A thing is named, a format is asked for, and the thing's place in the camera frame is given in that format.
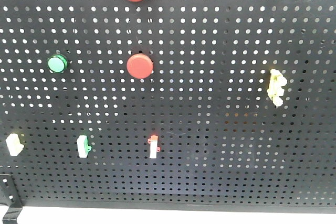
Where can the white standing desk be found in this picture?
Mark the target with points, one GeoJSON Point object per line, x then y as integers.
{"type": "Point", "coordinates": [92, 215]}

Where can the left black clamp bracket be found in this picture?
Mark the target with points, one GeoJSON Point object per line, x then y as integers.
{"type": "Point", "coordinates": [10, 198]}

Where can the black perforated pegboard panel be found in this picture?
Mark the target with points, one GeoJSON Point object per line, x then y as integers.
{"type": "Point", "coordinates": [223, 141]}

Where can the white green toggle switch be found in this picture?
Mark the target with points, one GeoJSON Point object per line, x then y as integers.
{"type": "Point", "coordinates": [83, 146]}

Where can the white yellow toggle switch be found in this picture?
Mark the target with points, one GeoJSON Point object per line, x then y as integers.
{"type": "Point", "coordinates": [15, 147]}

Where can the green round push button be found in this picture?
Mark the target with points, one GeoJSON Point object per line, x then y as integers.
{"type": "Point", "coordinates": [57, 63]}

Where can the white red toggle switch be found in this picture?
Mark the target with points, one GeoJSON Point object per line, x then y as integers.
{"type": "Point", "coordinates": [154, 148]}

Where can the lower red push button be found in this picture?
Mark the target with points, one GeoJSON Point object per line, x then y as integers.
{"type": "Point", "coordinates": [139, 66]}

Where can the yellow handle switch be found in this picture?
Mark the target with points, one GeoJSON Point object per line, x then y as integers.
{"type": "Point", "coordinates": [275, 89]}

